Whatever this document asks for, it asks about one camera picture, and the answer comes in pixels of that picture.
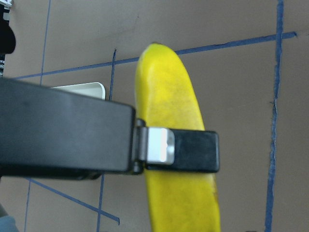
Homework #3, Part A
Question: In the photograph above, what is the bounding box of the white rectangular plastic tray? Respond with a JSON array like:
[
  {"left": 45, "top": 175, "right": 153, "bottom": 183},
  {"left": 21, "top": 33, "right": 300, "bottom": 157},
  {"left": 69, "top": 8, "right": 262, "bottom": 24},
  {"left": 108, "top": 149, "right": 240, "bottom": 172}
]
[{"left": 52, "top": 82, "right": 106, "bottom": 100}]

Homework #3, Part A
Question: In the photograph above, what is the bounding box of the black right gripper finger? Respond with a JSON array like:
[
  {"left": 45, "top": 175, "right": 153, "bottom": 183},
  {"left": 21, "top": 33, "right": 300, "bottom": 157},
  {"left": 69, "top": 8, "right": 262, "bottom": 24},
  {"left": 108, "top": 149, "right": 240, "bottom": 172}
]
[{"left": 135, "top": 118, "right": 220, "bottom": 174}]

